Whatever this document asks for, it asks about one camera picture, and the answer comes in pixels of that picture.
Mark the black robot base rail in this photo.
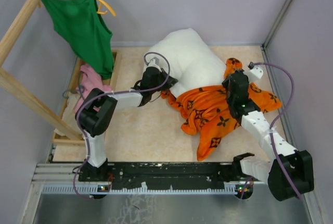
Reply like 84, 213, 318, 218
79, 162, 248, 190

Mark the pink cloth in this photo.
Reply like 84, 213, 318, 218
74, 64, 112, 113

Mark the cream cloth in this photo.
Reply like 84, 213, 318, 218
62, 93, 82, 134

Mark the wooden clothes rack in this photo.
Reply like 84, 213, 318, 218
1, 0, 76, 141

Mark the green tank top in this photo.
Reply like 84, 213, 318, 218
41, 0, 114, 79

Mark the grey clothes hanger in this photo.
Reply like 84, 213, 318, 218
62, 84, 85, 99

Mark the white pillow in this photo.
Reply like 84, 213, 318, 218
144, 28, 226, 97

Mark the orange patterned pillowcase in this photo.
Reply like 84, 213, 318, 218
161, 58, 282, 161

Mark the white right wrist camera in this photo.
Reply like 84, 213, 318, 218
246, 62, 264, 83

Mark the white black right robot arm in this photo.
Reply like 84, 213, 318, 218
222, 66, 314, 201

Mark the wooden tray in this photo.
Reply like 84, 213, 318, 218
52, 51, 122, 146

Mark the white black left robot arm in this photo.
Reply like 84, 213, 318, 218
75, 67, 178, 181

